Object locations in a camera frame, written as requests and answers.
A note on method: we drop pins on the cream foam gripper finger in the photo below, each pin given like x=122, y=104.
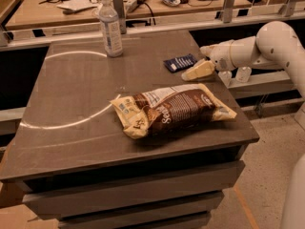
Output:
x=200, y=69

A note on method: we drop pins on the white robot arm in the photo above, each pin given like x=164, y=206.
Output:
x=276, y=44

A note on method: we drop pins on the blue rxbar blueberry wrapper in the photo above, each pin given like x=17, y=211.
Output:
x=180, y=63

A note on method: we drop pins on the grey drawer cabinet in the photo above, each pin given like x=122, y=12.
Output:
x=173, y=192

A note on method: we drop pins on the clear plastic water bottle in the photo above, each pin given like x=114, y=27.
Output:
x=110, y=29

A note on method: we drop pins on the metal frame rail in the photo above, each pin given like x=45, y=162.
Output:
x=21, y=39

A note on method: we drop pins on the grey metal upright post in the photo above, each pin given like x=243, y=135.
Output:
x=120, y=9

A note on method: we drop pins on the brown and cream snack bag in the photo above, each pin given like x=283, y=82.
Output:
x=169, y=108

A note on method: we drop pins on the white papers on workbench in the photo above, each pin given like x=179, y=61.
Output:
x=76, y=5

